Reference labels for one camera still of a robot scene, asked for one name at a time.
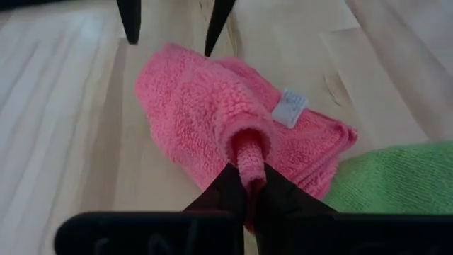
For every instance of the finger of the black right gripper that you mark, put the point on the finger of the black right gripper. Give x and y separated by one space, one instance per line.
219 21
130 17

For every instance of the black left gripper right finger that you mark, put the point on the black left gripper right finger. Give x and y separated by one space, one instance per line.
354 235

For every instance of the green microfiber towel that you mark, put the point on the green microfiber towel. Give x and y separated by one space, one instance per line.
396 177

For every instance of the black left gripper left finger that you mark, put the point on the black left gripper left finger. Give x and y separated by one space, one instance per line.
159 233

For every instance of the pink microfiber towel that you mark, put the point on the pink microfiber towel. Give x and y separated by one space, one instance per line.
198 117

